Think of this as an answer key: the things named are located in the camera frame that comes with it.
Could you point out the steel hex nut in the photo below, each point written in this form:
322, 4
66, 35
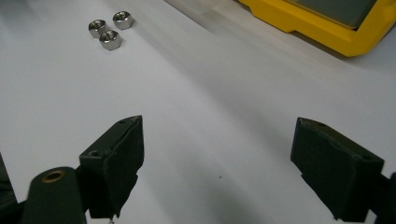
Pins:
93, 31
110, 45
126, 24

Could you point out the yellow drawer organizer cabinet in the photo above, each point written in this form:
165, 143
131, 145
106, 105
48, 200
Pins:
327, 34

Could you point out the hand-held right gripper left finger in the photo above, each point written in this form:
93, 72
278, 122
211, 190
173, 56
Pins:
112, 161

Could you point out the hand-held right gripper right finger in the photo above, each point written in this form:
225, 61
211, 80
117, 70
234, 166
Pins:
336, 174

